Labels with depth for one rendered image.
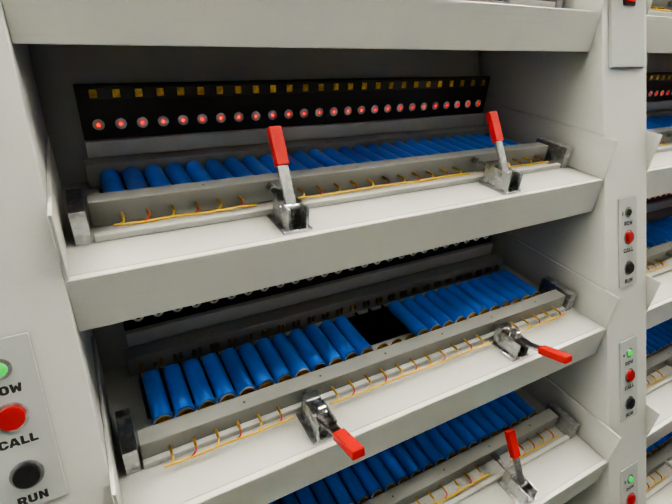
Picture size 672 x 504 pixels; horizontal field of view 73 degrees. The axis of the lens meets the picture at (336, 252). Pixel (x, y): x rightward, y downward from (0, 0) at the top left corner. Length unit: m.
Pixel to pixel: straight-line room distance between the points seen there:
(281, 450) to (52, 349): 0.21
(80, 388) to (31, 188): 0.14
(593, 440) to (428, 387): 0.34
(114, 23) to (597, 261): 0.61
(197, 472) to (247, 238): 0.21
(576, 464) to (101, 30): 0.75
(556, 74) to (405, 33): 0.29
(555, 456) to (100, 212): 0.67
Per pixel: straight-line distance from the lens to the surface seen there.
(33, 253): 0.36
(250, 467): 0.45
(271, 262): 0.39
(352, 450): 0.41
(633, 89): 0.74
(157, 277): 0.37
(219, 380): 0.50
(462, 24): 0.53
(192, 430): 0.46
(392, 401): 0.51
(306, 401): 0.47
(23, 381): 0.38
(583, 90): 0.70
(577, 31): 0.67
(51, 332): 0.37
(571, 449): 0.80
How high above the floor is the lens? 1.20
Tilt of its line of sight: 10 degrees down
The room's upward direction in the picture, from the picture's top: 7 degrees counter-clockwise
